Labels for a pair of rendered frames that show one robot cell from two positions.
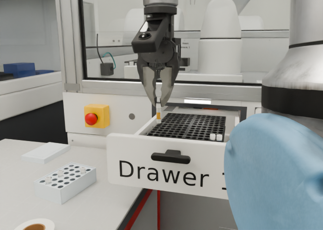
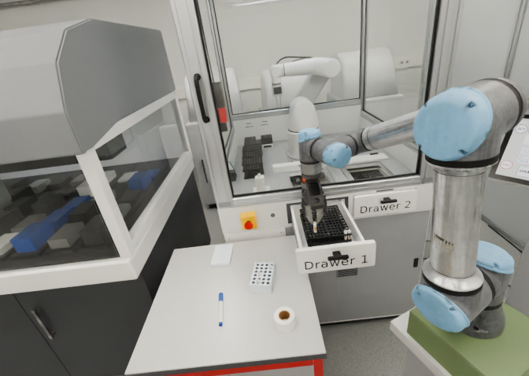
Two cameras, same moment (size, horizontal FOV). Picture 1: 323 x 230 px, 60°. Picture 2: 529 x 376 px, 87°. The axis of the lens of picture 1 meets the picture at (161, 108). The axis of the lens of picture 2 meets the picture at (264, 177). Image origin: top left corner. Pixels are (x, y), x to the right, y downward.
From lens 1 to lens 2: 65 cm
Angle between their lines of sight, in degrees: 17
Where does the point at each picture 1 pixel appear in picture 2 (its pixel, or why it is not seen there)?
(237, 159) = (421, 296)
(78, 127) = (232, 229)
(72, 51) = (223, 181)
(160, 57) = not seen: hidden behind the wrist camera
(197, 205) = not seen: hidden behind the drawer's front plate
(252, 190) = (427, 304)
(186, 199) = not seen: hidden behind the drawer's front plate
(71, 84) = (224, 203)
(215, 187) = (358, 263)
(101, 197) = (289, 280)
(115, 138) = (301, 252)
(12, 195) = (236, 296)
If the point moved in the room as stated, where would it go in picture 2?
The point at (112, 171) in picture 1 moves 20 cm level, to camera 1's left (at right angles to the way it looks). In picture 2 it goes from (300, 268) to (249, 285)
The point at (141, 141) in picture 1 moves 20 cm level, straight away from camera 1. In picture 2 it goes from (317, 250) to (293, 223)
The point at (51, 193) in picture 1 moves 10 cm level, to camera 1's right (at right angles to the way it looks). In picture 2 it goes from (263, 288) to (288, 280)
